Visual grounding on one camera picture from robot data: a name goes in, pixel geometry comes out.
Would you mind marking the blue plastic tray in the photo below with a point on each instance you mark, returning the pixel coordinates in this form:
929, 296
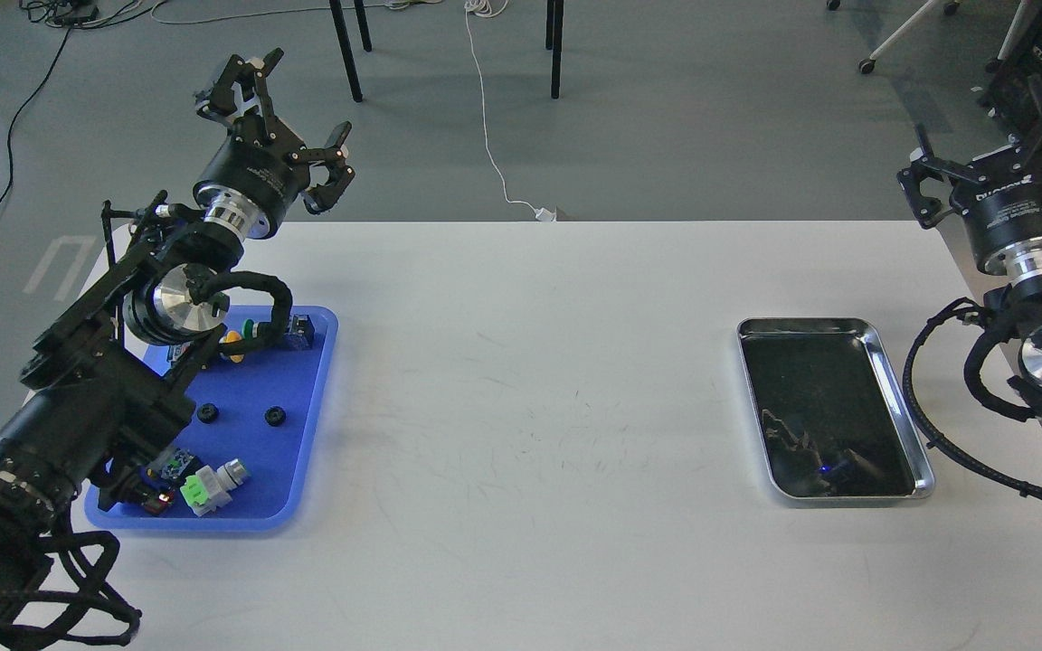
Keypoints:
277, 458

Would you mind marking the black chair leg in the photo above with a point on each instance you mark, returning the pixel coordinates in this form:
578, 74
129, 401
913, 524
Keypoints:
337, 11
554, 37

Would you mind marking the green push button switch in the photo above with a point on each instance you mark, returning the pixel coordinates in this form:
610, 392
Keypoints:
299, 334

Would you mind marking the metal tray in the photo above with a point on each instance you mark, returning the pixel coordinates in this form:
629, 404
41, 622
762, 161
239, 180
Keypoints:
831, 418

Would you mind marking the black chair leg right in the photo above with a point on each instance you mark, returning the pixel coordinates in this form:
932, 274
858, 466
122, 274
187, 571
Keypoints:
554, 37

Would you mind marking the white caster chair base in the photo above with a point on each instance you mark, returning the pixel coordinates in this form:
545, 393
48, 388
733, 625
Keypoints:
1020, 17

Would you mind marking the small black gear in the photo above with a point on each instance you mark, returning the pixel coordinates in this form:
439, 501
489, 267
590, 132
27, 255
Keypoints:
207, 413
275, 416

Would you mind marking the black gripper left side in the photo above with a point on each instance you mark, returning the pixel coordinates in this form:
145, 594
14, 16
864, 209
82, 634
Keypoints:
255, 176

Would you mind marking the white green selector switch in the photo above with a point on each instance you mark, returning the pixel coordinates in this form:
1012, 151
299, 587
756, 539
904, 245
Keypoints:
209, 489

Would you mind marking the red emergency stop button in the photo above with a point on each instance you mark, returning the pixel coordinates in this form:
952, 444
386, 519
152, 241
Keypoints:
155, 486

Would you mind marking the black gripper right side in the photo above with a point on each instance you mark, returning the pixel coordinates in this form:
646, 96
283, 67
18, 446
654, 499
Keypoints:
1018, 217

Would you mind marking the black chair leg left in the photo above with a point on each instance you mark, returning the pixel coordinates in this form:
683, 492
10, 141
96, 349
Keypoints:
337, 11

